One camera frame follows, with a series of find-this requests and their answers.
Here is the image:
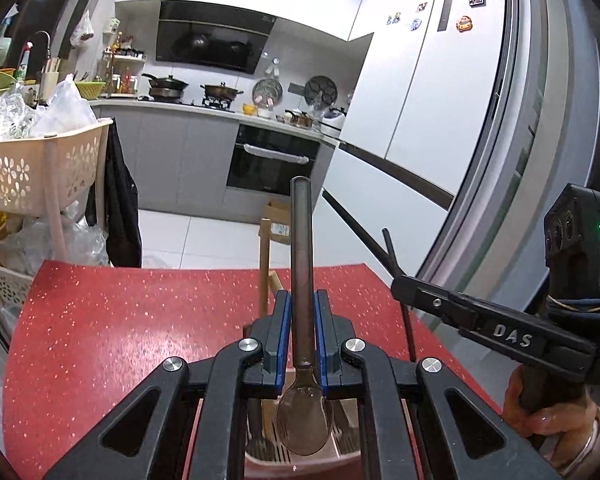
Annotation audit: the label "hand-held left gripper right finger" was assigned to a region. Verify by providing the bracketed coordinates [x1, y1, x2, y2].
[314, 289, 566, 480]

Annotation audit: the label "white refrigerator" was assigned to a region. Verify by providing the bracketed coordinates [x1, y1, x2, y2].
[312, 0, 511, 281]

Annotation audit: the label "white upper cabinets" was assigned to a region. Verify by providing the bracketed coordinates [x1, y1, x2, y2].
[115, 0, 396, 43]

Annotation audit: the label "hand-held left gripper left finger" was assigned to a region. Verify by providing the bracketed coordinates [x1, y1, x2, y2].
[42, 289, 293, 480]

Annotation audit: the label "black built-in oven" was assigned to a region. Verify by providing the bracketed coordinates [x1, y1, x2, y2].
[226, 125, 322, 198]

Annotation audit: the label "person's right hand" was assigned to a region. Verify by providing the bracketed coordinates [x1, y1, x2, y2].
[501, 366, 600, 441]

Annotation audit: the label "brown wok with lid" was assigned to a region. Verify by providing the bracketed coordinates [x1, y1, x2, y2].
[200, 81, 244, 106]

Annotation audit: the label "steel pot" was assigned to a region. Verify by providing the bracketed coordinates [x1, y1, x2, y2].
[284, 109, 315, 128]

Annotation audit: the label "round dark divided pan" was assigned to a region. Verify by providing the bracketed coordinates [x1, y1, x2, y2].
[304, 75, 338, 106]

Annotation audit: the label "dark handled metal spoon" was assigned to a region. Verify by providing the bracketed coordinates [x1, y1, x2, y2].
[275, 176, 335, 457]

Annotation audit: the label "grey door frame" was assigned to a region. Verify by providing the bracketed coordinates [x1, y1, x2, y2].
[430, 0, 600, 311]

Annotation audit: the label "green colander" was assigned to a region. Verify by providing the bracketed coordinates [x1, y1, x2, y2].
[75, 81, 107, 100]

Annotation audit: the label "beige plastic basket trolley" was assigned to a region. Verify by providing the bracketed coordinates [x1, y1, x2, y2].
[0, 117, 115, 321]

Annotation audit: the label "white rice cooker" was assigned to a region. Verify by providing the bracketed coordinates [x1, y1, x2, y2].
[320, 106, 350, 136]

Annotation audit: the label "black kitchen faucet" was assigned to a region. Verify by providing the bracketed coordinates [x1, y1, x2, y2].
[22, 30, 53, 81]

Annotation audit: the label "round metal steamer rack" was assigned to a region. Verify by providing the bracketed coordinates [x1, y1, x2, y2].
[252, 77, 283, 108]

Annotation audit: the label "silver bracelet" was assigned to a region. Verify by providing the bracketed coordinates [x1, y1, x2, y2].
[560, 406, 600, 471]

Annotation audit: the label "beige plastic utensil holder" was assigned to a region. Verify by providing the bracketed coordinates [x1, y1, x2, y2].
[243, 396, 365, 480]

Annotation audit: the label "clear plastic bags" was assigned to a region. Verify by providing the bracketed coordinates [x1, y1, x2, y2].
[0, 92, 41, 143]

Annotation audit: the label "white spice rack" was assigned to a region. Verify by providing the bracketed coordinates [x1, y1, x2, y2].
[100, 45, 148, 97]

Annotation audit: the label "black range hood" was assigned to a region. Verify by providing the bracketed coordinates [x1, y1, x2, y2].
[156, 0, 277, 75]

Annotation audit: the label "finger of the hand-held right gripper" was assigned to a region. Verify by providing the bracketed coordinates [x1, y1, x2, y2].
[390, 274, 482, 332]

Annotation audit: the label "black chopstick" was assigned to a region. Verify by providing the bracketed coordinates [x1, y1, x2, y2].
[382, 228, 418, 363]

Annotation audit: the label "hanging white plastic bag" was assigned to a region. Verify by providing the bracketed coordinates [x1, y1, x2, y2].
[70, 10, 95, 50]

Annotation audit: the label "grey lower cabinets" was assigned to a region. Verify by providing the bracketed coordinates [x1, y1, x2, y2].
[91, 102, 238, 213]

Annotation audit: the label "cardboard box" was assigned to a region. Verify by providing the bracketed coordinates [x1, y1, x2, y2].
[261, 199, 293, 246]

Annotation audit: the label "black hanging garment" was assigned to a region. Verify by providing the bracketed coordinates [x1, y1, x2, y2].
[85, 117, 143, 268]

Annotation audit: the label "black wok with lid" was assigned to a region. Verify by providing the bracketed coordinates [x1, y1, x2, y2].
[141, 73, 190, 101]

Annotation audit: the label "red capped spray bottle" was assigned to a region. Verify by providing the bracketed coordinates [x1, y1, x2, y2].
[15, 42, 36, 83]

